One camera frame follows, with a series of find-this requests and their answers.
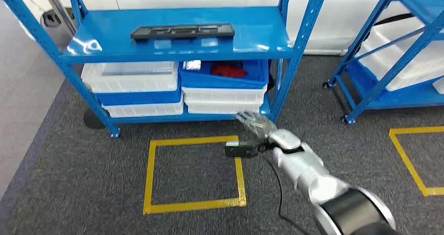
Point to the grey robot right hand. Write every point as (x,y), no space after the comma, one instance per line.
(258,124)

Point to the black plastic panel part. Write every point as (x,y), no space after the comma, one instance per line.
(180,31)

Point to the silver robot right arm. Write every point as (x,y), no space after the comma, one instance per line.
(305,171)

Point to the red part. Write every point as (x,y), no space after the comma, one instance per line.
(229,71)

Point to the blue wheeled shelf rack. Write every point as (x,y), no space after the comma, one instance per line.
(409,98)

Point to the blue metal shelf rack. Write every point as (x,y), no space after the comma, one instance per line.
(104,29)

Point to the blue plastic bin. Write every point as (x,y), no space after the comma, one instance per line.
(222,81)
(138,98)

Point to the yellow floor tape square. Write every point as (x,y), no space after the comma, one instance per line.
(150,178)
(406,157)

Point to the translucent white plastic bin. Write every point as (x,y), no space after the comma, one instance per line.
(128,77)

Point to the black round floor disc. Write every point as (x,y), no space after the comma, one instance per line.
(92,120)

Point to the large white plastic bin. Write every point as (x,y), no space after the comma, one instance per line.
(409,53)

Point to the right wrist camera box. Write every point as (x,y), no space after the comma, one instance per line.
(241,151)

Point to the grey metal post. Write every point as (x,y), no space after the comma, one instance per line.
(57,9)

